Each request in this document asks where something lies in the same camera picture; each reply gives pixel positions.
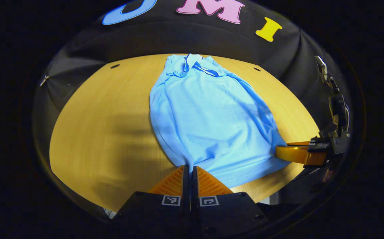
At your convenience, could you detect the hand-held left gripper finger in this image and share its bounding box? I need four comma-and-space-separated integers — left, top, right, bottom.
191, 165, 271, 239
112, 165, 191, 238

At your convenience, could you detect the light blue T-shirt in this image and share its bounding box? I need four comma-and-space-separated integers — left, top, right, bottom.
149, 53, 292, 189

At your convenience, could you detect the black backdrop cloth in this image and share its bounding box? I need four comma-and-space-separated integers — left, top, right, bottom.
33, 0, 349, 141

